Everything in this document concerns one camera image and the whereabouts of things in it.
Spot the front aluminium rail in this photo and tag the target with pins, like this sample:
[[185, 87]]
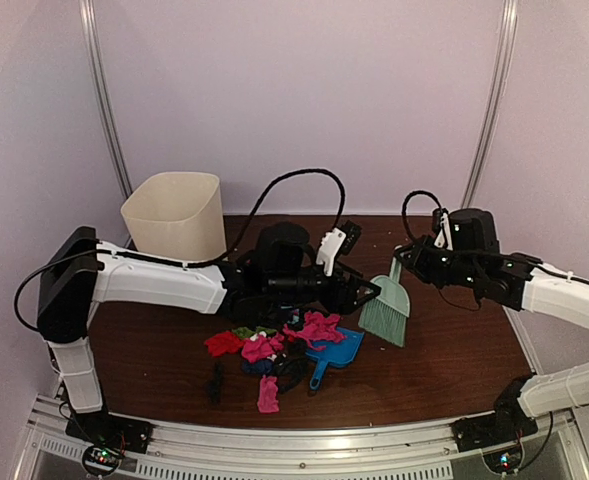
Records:
[[425, 450]]

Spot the black scrap beside dustpan handle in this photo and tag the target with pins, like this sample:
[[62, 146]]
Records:
[[289, 372]]

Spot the pink scrap centre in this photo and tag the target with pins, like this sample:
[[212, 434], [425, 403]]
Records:
[[260, 347]]

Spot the large pink scrap on dustpan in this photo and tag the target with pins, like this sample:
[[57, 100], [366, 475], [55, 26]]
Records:
[[318, 331]]

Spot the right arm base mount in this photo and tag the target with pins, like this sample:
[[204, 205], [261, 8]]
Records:
[[499, 437]]

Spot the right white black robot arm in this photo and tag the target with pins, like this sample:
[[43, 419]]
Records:
[[522, 282]]

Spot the left aluminium frame post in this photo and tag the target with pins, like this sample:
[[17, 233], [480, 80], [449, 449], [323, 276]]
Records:
[[104, 104]]

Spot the green scrap centre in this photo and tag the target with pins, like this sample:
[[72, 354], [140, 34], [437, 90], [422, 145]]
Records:
[[246, 332]]

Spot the beige plastic waste bin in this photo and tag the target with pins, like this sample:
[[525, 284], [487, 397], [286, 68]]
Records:
[[177, 215]]

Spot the pink scrap front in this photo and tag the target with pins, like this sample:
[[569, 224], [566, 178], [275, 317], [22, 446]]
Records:
[[267, 402]]

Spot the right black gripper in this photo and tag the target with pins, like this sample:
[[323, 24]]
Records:
[[417, 261]]

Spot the aluminium frame post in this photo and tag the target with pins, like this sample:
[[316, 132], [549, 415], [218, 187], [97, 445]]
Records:
[[104, 104], [502, 64]]

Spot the navy scrap front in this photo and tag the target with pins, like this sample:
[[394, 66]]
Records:
[[262, 367]]

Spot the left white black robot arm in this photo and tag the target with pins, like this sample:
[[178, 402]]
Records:
[[282, 270]]

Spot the blue plastic dustpan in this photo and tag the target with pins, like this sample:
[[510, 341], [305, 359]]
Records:
[[325, 354]]

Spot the red paper scrap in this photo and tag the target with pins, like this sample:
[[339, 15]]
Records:
[[223, 343]]

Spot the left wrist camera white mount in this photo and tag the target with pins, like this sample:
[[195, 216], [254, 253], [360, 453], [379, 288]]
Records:
[[339, 241]]

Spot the mint green hand brush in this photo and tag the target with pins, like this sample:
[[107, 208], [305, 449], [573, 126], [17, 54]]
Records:
[[386, 315]]

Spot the right aluminium frame post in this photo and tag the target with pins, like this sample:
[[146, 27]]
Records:
[[502, 64]]

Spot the black scrap front left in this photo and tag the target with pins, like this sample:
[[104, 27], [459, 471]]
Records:
[[213, 386]]

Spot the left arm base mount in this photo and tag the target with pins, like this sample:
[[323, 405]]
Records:
[[110, 438]]

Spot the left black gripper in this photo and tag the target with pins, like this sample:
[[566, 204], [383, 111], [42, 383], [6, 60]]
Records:
[[335, 304]]

